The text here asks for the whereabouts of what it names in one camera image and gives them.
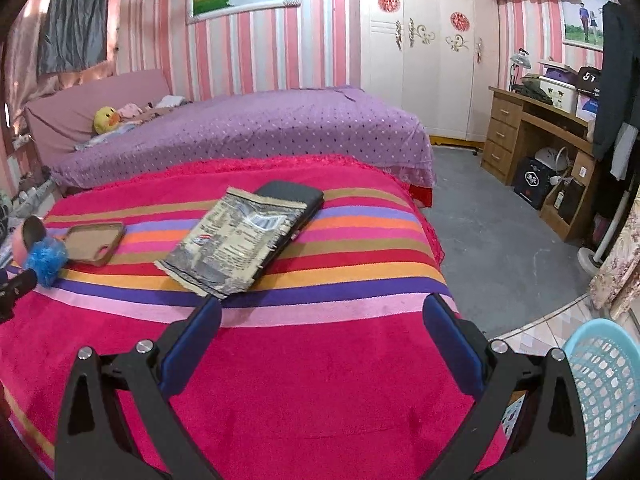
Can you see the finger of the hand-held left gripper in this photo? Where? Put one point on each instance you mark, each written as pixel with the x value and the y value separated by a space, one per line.
pixel 20 282

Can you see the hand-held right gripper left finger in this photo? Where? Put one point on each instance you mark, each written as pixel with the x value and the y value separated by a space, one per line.
pixel 192 355

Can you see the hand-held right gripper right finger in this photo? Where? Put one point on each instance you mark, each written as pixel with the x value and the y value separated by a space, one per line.
pixel 457 350

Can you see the blue mesh sponge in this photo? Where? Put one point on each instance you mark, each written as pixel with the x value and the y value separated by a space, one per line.
pixel 47 260

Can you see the printed foil packet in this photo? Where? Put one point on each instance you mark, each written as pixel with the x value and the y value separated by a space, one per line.
pixel 225 245

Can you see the light blue plastic basket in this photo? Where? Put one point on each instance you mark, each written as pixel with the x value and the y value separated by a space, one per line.
pixel 610 385

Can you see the pink cup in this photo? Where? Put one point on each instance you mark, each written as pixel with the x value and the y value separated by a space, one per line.
pixel 22 247

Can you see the brown phone case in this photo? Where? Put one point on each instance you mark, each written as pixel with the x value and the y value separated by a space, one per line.
pixel 92 245

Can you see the pink striped blanket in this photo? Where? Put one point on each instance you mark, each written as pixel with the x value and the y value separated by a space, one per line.
pixel 325 360

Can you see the white fan stand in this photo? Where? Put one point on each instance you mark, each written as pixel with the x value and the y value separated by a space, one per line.
pixel 595 257

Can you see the pink headboard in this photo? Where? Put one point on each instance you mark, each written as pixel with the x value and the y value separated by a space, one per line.
pixel 65 110

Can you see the floral cloth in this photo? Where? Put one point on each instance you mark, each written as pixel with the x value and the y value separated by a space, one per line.
pixel 617 260

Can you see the yellow duck plush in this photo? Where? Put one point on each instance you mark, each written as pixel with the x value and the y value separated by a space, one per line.
pixel 106 120

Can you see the black printed box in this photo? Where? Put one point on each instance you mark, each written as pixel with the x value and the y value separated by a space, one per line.
pixel 534 182

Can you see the black phone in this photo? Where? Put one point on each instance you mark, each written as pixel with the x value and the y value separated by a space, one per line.
pixel 295 195

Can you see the pink plush toy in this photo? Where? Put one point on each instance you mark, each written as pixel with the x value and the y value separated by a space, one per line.
pixel 130 111

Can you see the pink satin curtain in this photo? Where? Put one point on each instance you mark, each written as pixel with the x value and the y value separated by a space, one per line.
pixel 25 70

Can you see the white small fan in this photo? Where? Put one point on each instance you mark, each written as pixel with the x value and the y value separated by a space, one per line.
pixel 550 157

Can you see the wooden desk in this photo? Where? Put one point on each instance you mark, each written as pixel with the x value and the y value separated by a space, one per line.
pixel 502 130

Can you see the purple dotted bedspread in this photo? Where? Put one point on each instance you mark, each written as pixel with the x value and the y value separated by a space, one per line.
pixel 275 125

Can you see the dark folded clothes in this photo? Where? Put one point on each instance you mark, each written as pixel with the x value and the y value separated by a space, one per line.
pixel 532 90

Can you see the white wardrobe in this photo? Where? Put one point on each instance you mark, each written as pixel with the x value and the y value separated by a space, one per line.
pixel 430 80

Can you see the grey hanging cloth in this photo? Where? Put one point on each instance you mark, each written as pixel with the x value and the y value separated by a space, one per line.
pixel 75 15

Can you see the white storage box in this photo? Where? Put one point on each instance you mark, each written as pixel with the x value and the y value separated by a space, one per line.
pixel 562 92

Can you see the desk lamp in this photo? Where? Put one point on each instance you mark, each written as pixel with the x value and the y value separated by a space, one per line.
pixel 520 60

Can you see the black bag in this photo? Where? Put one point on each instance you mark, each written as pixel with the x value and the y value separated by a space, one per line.
pixel 589 80

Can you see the black hanging jacket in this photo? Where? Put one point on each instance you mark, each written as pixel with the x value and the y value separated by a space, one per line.
pixel 617 70

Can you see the red paper-cut decoration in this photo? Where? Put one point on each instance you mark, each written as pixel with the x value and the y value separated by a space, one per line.
pixel 459 21
pixel 387 2

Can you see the framed couple wall photo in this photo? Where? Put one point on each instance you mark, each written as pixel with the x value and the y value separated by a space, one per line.
pixel 582 20

